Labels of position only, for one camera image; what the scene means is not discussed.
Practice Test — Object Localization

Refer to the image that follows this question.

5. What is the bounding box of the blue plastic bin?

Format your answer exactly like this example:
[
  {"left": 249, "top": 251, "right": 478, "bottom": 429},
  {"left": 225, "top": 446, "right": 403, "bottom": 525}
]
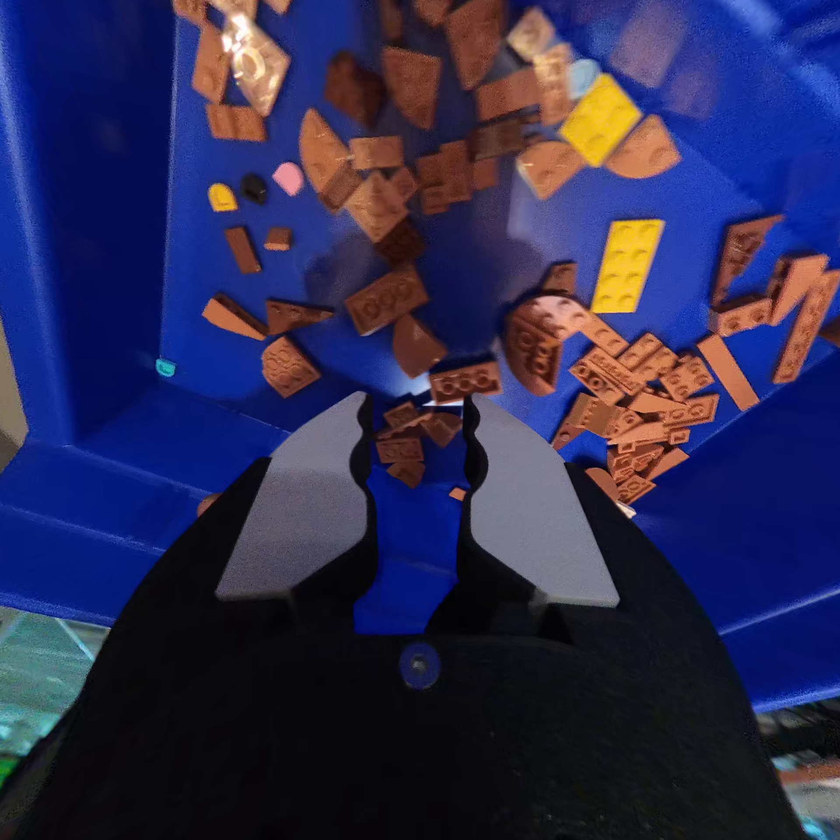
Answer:
[{"left": 0, "top": 0, "right": 840, "bottom": 716}]

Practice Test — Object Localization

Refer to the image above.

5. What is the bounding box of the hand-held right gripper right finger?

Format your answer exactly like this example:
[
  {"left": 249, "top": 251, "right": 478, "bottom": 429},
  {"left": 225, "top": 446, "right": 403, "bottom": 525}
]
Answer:
[{"left": 457, "top": 392, "right": 622, "bottom": 608}]

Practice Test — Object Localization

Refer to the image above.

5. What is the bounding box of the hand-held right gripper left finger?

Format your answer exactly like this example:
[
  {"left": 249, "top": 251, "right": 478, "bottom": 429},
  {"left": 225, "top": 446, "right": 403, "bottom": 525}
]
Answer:
[{"left": 214, "top": 391, "right": 378, "bottom": 603}]

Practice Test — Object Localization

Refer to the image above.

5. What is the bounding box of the pile of brown lego pieces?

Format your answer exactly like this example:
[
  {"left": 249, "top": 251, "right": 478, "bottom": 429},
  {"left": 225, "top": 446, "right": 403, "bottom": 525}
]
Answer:
[{"left": 172, "top": 0, "right": 840, "bottom": 521}]

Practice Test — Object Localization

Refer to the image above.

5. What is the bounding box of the dark brown lego tile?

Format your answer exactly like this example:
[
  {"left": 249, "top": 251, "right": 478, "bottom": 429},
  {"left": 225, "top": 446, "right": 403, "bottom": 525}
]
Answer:
[{"left": 224, "top": 226, "right": 263, "bottom": 275}]

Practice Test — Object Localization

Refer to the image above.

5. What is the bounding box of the yellow square lego plate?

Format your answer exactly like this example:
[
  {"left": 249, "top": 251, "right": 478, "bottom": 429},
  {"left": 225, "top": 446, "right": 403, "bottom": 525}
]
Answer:
[{"left": 558, "top": 73, "right": 643, "bottom": 168}]

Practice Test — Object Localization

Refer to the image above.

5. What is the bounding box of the small light blue lego piece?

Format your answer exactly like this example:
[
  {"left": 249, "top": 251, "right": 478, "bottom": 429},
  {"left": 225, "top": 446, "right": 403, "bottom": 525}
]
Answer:
[{"left": 568, "top": 59, "right": 602, "bottom": 101}]

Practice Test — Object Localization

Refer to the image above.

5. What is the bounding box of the yellow long lego plate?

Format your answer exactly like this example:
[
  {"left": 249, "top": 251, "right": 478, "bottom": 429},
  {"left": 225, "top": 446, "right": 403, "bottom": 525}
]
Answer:
[{"left": 590, "top": 218, "right": 665, "bottom": 315}]

